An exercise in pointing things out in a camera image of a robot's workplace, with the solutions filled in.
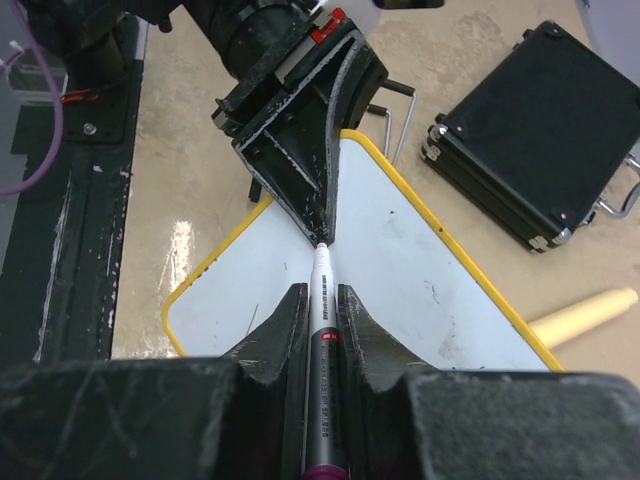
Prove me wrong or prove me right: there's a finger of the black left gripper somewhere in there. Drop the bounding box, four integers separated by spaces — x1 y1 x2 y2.
330 49 388 130
232 44 371 245

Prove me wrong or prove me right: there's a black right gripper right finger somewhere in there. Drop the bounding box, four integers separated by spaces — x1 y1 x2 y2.
337 285 639 479

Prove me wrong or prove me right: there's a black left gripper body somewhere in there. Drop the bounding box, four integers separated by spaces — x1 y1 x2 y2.
209 1 367 145

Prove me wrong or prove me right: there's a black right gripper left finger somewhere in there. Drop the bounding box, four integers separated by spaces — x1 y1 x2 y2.
1 283 308 479

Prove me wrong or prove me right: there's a white marker pen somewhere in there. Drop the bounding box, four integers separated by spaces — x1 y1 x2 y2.
301 243 348 479

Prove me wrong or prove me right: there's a yellow framed whiteboard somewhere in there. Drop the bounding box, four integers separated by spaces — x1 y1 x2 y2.
162 130 560 371

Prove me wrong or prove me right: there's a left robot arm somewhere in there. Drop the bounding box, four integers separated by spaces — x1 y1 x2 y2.
24 1 388 245

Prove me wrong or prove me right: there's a whiteboard metal stand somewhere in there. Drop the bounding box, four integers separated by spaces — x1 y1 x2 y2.
244 77 417 204

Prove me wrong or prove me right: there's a black hard case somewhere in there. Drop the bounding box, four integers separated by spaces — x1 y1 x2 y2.
421 21 639 253

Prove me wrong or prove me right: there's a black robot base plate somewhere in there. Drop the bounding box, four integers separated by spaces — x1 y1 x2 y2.
1 60 144 367

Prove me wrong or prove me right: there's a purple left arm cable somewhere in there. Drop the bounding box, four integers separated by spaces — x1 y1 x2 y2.
0 0 66 196

